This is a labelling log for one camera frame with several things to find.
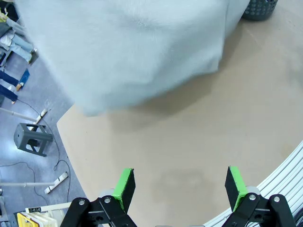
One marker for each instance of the grey shorts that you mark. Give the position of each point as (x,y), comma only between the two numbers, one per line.
(132,52)

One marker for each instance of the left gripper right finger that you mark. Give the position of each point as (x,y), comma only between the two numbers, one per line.
(233,186)

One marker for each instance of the yellow plastic crate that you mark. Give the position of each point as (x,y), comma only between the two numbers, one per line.
(22,220)

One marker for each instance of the aluminium profile rail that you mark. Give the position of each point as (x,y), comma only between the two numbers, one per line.
(279,175)

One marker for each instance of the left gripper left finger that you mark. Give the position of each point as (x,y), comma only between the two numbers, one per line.
(123,189)

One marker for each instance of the grey plastic stool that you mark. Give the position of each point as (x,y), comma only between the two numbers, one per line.
(22,137)

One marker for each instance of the white stand pole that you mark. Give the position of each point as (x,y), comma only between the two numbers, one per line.
(19,115)
(23,184)

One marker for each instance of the mannequin legs light jeans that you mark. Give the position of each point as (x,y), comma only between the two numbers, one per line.
(19,46)

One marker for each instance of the black perforated plastic basket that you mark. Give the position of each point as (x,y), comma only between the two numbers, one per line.
(260,10)

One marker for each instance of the mannequin legs dark jeans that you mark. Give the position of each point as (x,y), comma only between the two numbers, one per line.
(8,93)

